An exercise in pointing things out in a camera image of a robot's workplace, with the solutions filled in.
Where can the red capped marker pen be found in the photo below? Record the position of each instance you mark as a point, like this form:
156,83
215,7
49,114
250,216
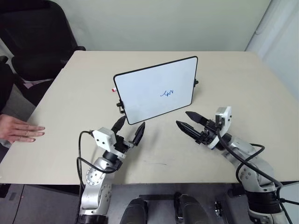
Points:
113,89

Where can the person bare hand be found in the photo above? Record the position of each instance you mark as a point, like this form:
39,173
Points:
16,130

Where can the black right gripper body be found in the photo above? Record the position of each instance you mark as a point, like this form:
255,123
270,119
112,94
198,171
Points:
210,133

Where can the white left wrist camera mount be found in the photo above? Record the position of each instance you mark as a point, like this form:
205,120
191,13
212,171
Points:
104,138

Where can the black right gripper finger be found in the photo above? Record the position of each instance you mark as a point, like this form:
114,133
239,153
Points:
189,130
197,117

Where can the black board stand clamp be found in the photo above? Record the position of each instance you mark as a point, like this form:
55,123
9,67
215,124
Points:
121,106

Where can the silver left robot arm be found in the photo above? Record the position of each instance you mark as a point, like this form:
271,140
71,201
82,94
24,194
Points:
93,177

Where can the dark rounded shape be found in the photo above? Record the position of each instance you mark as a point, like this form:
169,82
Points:
192,208
136,210

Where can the black board stand knob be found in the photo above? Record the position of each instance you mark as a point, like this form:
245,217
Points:
196,82

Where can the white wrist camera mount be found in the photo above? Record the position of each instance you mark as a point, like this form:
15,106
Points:
225,116
104,138

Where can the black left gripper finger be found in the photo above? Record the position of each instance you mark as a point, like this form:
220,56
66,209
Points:
139,133
119,124

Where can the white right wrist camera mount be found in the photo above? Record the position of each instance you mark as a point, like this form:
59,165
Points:
225,116

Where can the person in dark clothes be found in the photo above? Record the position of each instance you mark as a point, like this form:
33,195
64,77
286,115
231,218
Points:
14,102

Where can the white board with black frame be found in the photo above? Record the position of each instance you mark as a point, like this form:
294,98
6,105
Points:
151,81

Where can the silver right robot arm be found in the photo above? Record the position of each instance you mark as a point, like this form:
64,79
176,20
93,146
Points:
257,170

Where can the small black floor object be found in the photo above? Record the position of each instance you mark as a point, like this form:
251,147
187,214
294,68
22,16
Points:
217,207

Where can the black office chair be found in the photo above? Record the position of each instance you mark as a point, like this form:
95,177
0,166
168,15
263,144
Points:
35,35

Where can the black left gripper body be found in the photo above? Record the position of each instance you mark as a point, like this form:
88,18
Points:
120,143

